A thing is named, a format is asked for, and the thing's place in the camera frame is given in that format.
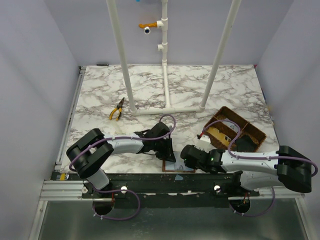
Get brown leather card holder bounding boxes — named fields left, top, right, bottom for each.
left=162, top=161, right=195, bottom=173

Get white patterned card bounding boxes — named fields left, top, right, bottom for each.
left=175, top=164, right=188, bottom=171

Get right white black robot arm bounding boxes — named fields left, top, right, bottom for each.
left=180, top=145, right=313, bottom=193

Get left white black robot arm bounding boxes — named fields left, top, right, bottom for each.
left=66, top=121, right=176, bottom=191

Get gold card in tray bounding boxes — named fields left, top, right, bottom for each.
left=207, top=127, right=231, bottom=149

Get brown woven divided tray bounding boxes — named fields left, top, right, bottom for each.
left=204, top=106, right=267, bottom=153

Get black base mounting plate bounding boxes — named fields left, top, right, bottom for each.
left=82, top=173, right=260, bottom=209

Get blue white small ball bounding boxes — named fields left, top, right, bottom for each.
left=143, top=26, right=151, bottom=35

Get orange pipe hook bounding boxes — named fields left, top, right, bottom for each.
left=138, top=20, right=164, bottom=29

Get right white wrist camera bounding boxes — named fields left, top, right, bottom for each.
left=195, top=135, right=213, bottom=152

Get yellow handled pliers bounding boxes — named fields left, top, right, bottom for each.
left=109, top=97, right=125, bottom=121

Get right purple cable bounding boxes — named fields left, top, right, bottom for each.
left=201, top=119, right=319, bottom=218

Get white PVC pipe frame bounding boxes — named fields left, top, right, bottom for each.
left=106, top=0, right=241, bottom=116

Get aluminium rail frame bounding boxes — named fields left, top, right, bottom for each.
left=28, top=66, right=87, bottom=240

